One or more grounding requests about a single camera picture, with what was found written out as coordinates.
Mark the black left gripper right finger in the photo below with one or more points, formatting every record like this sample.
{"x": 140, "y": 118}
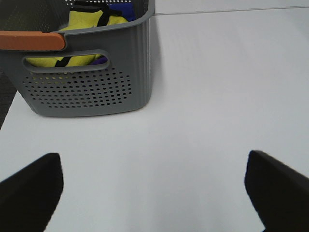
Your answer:
{"x": 279, "y": 194}

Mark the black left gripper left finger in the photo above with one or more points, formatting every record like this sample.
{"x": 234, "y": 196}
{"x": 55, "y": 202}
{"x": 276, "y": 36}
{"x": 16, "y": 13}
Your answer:
{"x": 29, "y": 197}

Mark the yellow cloth with black trim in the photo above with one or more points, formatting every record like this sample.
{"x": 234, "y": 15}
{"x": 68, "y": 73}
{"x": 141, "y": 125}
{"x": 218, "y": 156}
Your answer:
{"x": 83, "y": 16}

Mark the blue cloth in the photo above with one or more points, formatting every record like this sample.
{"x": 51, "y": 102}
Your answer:
{"x": 125, "y": 9}

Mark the orange basket handle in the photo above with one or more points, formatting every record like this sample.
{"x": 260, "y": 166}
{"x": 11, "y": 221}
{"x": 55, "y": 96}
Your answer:
{"x": 31, "y": 41}

